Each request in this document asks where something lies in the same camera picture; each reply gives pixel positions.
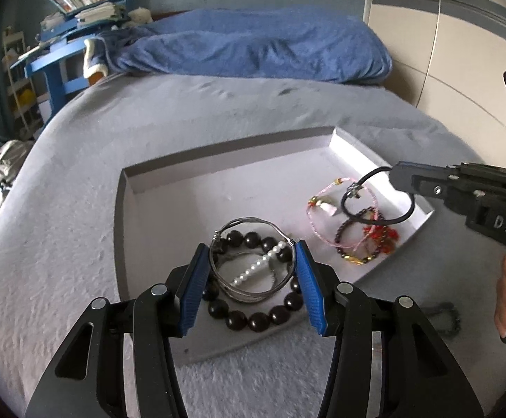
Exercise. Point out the grey cloth bundle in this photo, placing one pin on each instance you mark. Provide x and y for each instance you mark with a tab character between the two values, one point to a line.
7	161

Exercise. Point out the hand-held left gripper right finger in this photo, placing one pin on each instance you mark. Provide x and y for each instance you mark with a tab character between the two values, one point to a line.
312	287

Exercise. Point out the blue pillow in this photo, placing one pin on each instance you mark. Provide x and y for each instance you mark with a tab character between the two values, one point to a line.
257	43

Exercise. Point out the beige wardrobe with grey stripe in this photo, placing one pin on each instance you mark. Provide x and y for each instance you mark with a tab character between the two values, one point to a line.
453	30

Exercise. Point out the white plush toy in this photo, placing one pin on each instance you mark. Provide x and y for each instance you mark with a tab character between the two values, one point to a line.
141	15

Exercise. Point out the white storage rack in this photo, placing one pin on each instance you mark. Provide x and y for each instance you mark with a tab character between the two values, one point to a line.
11	74

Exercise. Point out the blue wooden desk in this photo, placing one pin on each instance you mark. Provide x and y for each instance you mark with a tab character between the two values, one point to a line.
55	82

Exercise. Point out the stack of papers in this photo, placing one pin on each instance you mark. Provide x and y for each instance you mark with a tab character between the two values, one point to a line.
96	12

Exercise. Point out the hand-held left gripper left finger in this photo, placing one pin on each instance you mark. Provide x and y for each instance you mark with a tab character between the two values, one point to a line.
194	287

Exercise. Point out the grey cardboard box tray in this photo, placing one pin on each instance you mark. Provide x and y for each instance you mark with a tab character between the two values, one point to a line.
235	174

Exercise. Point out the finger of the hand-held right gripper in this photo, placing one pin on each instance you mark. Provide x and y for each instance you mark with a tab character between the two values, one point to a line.
427	169
423	185

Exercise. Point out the yellow object on rack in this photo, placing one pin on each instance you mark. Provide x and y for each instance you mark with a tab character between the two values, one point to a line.
26	98

